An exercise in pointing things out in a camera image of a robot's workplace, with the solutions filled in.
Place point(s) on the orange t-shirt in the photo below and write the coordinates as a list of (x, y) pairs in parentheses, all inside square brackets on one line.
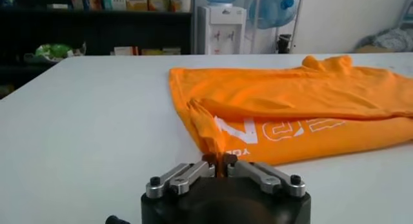
[(290, 93)]

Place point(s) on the white water dispenser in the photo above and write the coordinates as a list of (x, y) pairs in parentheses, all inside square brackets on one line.
[(222, 28)]

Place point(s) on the red white medicine box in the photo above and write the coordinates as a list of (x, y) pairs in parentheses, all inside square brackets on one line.
[(126, 50)]

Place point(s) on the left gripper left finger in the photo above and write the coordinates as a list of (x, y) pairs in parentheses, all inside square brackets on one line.
[(187, 177)]

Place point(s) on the black shelf unit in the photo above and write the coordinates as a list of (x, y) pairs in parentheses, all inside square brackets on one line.
[(96, 31)]

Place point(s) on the flat white small box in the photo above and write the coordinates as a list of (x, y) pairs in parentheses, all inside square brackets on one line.
[(57, 6)]

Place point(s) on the black folded tripod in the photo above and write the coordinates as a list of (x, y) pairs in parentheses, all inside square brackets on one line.
[(284, 44)]

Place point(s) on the white teal medicine box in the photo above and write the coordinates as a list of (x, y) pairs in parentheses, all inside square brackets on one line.
[(114, 3)]

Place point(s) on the white metal jug rack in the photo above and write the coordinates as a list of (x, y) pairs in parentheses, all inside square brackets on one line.
[(254, 41)]

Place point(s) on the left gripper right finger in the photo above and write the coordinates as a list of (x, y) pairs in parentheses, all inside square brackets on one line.
[(261, 177)]

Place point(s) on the yellow green medicine box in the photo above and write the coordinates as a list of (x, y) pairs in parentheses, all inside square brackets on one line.
[(151, 51)]

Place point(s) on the grey clothes pile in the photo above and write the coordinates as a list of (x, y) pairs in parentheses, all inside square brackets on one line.
[(392, 39)]

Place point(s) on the orange white medicine box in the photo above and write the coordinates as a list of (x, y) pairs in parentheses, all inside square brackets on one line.
[(95, 1)]

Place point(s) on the open brown cardboard box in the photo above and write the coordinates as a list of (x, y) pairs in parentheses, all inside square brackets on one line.
[(374, 49)]

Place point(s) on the bowl with green vegetables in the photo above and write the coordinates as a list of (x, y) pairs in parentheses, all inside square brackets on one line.
[(53, 51)]

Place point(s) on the white green medicine box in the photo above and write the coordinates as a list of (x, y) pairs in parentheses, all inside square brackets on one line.
[(171, 50)]

